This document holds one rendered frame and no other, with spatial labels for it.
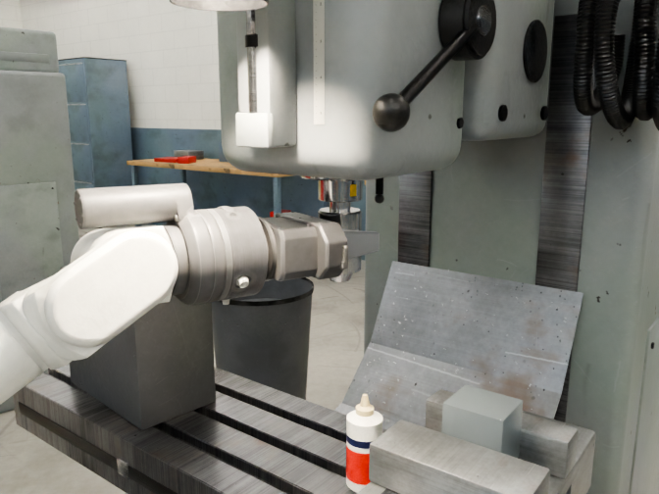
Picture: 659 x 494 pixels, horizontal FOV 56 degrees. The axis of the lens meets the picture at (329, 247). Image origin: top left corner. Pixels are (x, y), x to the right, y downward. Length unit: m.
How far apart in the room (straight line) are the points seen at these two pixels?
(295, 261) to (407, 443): 0.20
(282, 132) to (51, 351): 0.26
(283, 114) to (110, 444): 0.53
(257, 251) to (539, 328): 0.51
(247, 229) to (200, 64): 6.71
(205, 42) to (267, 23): 6.66
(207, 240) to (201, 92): 6.71
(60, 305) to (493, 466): 0.38
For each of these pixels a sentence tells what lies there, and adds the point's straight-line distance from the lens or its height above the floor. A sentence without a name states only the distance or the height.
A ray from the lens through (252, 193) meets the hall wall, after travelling 6.72.
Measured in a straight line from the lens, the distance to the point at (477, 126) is 0.68.
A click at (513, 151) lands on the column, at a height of 1.31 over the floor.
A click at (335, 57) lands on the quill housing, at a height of 1.42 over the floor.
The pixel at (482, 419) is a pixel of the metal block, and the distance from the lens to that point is 0.60.
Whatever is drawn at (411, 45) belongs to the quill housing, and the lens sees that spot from 0.57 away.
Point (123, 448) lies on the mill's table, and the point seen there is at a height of 0.95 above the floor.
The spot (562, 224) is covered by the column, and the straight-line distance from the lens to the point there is 0.94.
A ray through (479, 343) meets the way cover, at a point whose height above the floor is 1.03.
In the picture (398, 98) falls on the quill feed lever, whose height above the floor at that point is 1.38.
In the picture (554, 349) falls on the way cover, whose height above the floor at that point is 1.04.
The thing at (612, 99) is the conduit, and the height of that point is 1.38.
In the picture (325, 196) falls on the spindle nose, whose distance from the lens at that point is 0.64.
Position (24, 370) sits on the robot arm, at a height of 1.17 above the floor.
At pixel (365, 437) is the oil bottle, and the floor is 1.03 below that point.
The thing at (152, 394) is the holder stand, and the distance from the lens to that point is 0.87.
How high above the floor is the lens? 1.37
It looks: 12 degrees down
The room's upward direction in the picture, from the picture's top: straight up
